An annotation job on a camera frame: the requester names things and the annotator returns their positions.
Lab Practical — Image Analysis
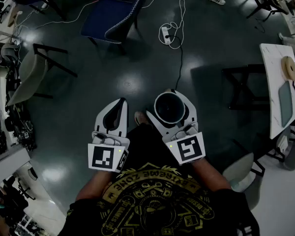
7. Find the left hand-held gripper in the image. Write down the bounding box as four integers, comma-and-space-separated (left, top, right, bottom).
88, 97, 130, 173

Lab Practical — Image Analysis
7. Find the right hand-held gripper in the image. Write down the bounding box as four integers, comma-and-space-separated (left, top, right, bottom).
146, 89, 207, 167

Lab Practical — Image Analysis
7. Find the teal rectangular tray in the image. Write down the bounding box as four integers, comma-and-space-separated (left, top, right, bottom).
278, 80, 294, 129

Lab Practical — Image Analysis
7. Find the person's left forearm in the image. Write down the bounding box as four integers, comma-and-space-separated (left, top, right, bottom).
75, 167, 123, 202

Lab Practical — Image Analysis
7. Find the person's right forearm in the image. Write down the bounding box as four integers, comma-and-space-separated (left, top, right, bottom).
186, 160, 232, 194

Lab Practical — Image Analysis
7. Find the person's black printed shirt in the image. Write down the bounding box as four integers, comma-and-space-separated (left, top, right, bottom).
63, 123, 261, 236

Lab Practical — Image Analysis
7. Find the black table base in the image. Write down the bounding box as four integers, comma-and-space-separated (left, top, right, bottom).
222, 64, 270, 111

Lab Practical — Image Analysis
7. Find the white power strip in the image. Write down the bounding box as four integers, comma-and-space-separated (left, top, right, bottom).
161, 26, 172, 45

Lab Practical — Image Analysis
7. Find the grey upholstered chair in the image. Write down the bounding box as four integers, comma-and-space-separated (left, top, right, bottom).
222, 152, 266, 211
267, 126, 295, 172
6, 43, 79, 107

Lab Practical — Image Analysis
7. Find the blue upholstered chair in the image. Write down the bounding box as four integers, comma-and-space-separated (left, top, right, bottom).
80, 0, 153, 56

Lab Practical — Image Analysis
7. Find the beige round woven box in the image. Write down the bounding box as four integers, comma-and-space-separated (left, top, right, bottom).
281, 56, 295, 81

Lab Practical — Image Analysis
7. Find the black cable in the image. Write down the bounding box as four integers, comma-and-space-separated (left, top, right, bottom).
167, 34, 184, 89

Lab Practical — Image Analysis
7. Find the white cable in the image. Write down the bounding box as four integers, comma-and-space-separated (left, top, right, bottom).
14, 0, 101, 32
158, 0, 187, 50

